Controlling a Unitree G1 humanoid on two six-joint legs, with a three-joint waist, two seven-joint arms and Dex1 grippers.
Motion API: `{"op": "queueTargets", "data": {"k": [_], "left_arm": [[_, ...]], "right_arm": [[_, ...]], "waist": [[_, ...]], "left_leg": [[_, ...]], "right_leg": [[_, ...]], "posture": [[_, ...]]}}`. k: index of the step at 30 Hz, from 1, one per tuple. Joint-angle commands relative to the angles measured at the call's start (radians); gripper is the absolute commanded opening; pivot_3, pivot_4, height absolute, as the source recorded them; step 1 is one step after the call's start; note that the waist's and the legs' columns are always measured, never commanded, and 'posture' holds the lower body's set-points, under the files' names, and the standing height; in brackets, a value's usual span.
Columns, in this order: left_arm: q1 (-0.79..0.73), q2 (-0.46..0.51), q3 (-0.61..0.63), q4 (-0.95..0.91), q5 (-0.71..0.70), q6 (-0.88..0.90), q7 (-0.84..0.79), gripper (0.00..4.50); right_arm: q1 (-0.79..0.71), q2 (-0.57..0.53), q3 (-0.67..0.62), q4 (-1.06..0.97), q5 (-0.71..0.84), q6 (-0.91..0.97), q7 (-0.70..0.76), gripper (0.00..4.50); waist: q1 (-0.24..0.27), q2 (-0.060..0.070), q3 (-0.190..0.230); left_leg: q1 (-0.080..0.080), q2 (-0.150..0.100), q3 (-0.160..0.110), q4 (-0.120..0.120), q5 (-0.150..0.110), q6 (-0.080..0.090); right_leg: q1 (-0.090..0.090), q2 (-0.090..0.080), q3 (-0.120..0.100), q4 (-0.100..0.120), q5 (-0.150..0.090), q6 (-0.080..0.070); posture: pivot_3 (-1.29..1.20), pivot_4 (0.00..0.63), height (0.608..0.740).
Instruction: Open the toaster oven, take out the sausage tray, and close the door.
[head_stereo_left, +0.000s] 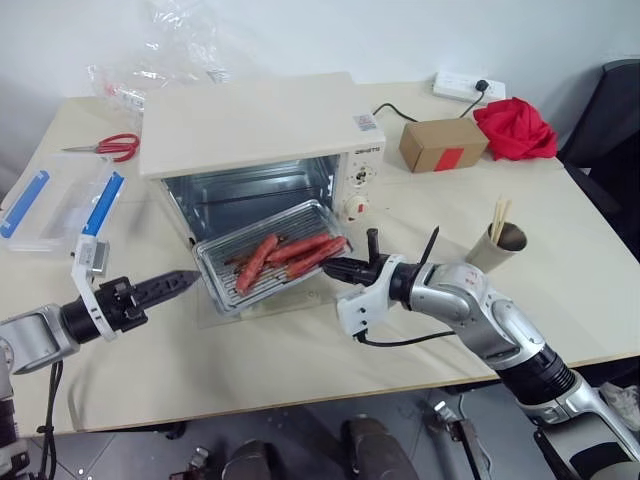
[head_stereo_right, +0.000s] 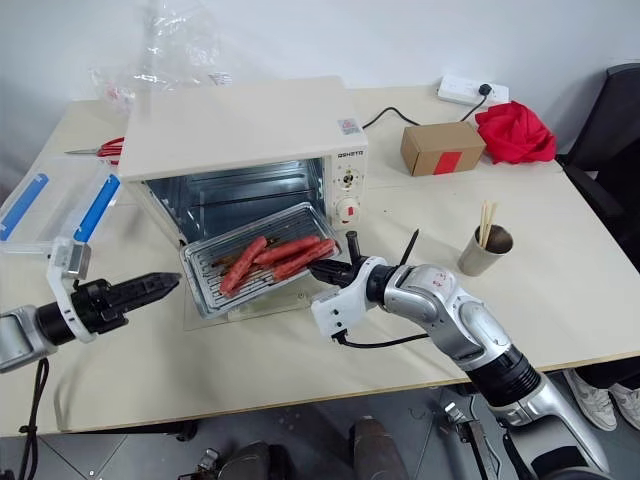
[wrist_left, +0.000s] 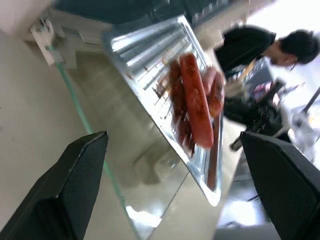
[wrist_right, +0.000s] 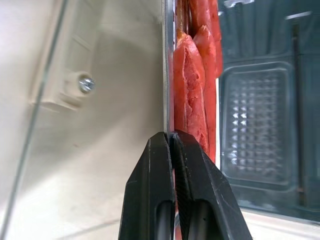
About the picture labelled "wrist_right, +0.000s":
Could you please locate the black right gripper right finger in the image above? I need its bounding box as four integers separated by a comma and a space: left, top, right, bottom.
169, 132, 254, 240

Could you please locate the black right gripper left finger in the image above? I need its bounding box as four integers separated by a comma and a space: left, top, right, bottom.
118, 131, 176, 240

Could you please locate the thin metal baking tray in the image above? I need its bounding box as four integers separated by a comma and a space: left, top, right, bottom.
161, 0, 176, 139

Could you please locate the red sausage with split skin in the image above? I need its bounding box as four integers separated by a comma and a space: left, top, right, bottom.
173, 33, 210, 154

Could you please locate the cream glass toaster oven door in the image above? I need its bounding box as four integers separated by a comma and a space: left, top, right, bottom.
0, 0, 168, 240

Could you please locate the silver screw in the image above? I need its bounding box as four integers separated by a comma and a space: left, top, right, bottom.
77, 76, 96, 95

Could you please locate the black plastic tray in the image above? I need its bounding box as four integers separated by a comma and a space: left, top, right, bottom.
216, 0, 320, 222

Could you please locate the browned red sausage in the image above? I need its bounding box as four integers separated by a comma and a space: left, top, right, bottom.
175, 0, 193, 48

